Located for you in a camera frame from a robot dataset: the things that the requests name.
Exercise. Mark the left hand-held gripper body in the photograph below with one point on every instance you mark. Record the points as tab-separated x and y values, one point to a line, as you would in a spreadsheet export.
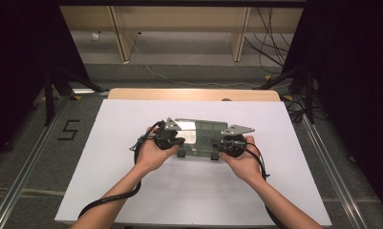
166	136

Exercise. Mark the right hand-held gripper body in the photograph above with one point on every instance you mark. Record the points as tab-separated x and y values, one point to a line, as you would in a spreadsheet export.
235	146

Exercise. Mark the smoky clear plastic compartment box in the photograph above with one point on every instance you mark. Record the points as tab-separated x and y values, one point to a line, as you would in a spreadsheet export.
203	140

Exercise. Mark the person's right hand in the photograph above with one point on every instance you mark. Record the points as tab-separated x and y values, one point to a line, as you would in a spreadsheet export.
243	165

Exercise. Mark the person's left hand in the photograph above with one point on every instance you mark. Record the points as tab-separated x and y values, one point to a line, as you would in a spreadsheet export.
149	156

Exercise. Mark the light wooden table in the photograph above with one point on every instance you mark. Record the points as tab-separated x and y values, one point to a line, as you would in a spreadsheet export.
192	94

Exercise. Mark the white table sheet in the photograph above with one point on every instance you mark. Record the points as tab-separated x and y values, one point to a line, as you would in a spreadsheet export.
205	197

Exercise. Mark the black metal stand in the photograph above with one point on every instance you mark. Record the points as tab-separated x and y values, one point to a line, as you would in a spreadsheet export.
49	95
309	95

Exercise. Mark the beige wooden desk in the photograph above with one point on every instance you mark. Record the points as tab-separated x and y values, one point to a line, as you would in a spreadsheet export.
179	17

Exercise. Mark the small white floor object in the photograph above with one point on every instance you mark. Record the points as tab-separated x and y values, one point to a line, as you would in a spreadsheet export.
95	36

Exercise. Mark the dark curtain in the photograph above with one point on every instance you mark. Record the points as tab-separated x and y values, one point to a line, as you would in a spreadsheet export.
20	63
354	79

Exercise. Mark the aluminium floor rail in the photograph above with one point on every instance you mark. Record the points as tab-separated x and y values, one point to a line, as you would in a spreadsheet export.
335	178
26	168

